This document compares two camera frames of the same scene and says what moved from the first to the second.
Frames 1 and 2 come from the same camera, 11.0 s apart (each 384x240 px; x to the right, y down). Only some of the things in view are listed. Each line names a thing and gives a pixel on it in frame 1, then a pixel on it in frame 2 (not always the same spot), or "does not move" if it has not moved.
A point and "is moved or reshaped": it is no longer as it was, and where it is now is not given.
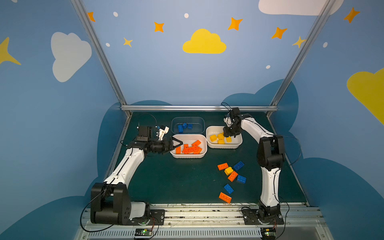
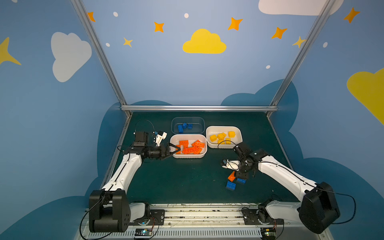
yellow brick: (221, 136) does not move
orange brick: (233, 176) does not move
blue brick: (228, 188) is moved or reshaped
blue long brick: (180, 128) does not move
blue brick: (241, 179) does not move
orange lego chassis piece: (195, 150) does not move
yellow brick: (213, 138) does not move
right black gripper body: (230, 130) -> (241, 172)
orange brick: (222, 166) is moved or reshaped
